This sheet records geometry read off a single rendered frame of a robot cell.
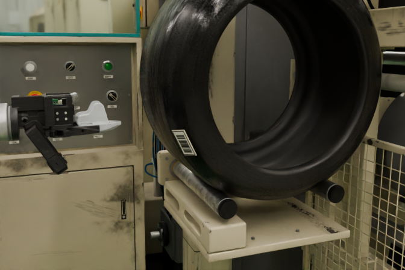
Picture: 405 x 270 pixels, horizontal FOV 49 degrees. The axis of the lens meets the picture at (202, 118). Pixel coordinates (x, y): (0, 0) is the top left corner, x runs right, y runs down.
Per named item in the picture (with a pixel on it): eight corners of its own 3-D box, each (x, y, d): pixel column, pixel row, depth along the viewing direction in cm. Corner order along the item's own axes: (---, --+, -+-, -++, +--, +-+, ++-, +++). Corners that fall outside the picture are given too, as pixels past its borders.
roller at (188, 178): (185, 158, 127) (187, 173, 128) (170, 161, 125) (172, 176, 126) (237, 197, 94) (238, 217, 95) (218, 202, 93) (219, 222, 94)
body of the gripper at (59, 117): (76, 96, 86) (8, 98, 82) (78, 139, 87) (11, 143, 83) (73, 92, 93) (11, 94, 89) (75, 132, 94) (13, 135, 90)
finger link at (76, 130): (100, 126, 88) (53, 129, 85) (100, 134, 88) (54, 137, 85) (97, 122, 92) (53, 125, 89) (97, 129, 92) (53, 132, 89)
